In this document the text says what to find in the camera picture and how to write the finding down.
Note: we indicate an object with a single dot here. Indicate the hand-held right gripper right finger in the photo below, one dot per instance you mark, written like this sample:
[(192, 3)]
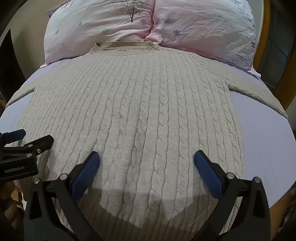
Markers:
[(208, 174)]

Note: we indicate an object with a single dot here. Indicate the pink floral pillow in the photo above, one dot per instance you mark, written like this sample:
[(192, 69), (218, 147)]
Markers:
[(97, 27), (208, 32)]

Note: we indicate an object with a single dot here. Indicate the lavender bed sheet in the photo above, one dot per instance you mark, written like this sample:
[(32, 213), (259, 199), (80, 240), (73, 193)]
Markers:
[(261, 139)]

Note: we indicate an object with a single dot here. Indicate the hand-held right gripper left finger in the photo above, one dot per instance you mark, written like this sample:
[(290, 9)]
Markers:
[(85, 174)]

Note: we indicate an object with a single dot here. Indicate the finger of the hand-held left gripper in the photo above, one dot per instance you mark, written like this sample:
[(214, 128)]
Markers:
[(14, 135), (37, 143)]

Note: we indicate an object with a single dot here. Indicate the wooden bed frame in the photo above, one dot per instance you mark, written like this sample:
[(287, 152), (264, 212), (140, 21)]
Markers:
[(277, 58)]

